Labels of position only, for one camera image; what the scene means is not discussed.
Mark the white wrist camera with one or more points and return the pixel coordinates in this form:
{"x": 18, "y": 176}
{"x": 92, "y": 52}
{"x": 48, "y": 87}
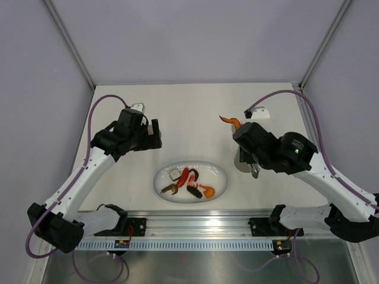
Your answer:
{"x": 257, "y": 113}
{"x": 139, "y": 107}

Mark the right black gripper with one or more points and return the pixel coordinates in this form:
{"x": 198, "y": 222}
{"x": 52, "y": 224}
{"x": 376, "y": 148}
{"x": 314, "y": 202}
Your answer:
{"x": 244, "y": 156}

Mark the brown shrimp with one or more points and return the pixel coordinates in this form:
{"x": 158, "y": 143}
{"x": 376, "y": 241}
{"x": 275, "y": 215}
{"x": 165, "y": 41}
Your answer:
{"x": 172, "y": 187}

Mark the grey cylindrical lunch container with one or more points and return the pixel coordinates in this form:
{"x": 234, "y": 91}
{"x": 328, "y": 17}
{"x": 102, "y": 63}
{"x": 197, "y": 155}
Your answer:
{"x": 241, "y": 162}

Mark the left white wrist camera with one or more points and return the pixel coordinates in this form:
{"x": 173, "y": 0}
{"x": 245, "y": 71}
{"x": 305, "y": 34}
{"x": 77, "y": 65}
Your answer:
{"x": 139, "y": 107}

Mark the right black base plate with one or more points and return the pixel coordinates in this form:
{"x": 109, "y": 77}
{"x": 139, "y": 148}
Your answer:
{"x": 260, "y": 227}

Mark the slotted cable duct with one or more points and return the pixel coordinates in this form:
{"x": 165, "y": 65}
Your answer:
{"x": 106, "y": 244}

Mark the black and white sushi piece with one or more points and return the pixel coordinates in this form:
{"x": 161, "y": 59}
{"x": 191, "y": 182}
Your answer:
{"x": 175, "y": 174}

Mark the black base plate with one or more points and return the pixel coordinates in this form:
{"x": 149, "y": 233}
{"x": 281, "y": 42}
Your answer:
{"x": 136, "y": 227}
{"x": 260, "y": 227}

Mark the black sea cucumber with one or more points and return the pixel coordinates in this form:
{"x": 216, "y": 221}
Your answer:
{"x": 194, "y": 192}

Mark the red sausage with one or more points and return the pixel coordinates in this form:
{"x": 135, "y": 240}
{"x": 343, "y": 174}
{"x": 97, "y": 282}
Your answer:
{"x": 183, "y": 177}

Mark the metal tongs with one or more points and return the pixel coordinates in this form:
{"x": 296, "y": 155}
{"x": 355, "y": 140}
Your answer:
{"x": 247, "y": 141}

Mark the white oval plate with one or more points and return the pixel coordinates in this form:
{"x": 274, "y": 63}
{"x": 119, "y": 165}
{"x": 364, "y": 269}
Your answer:
{"x": 210, "y": 174}

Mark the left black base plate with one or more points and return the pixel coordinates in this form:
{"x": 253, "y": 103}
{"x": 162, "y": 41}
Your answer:
{"x": 136, "y": 227}

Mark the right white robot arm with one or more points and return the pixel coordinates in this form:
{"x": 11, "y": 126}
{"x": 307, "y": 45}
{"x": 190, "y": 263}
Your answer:
{"x": 350, "y": 212}

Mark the aluminium mounting rail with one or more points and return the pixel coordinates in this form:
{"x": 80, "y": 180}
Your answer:
{"x": 183, "y": 224}

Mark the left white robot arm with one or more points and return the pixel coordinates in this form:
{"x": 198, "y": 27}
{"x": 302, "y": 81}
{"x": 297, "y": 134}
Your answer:
{"x": 58, "y": 221}

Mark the fried orange tempura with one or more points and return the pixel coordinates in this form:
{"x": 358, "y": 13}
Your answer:
{"x": 236, "y": 124}

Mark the red white crab stick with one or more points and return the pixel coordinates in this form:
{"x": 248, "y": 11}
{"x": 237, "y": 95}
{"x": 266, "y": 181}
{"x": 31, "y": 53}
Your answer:
{"x": 191, "y": 183}

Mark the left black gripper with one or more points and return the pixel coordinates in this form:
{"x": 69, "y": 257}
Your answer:
{"x": 146, "y": 144}

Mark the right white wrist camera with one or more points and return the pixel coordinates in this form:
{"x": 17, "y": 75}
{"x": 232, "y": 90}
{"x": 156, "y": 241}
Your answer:
{"x": 257, "y": 113}

